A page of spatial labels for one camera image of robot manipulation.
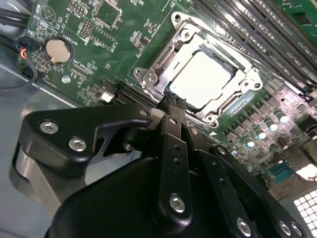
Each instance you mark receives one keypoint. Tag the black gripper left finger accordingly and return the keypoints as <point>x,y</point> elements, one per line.
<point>174,173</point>

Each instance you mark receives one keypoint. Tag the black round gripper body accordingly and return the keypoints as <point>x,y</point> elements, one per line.
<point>111,203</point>

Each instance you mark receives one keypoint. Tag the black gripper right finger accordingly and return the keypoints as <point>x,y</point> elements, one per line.
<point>223,173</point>

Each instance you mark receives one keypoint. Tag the square CPU with silver top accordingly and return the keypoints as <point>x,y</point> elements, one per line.
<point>203,79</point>

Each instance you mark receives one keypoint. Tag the metal socket cover frame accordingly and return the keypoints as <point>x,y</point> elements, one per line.
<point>241,77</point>

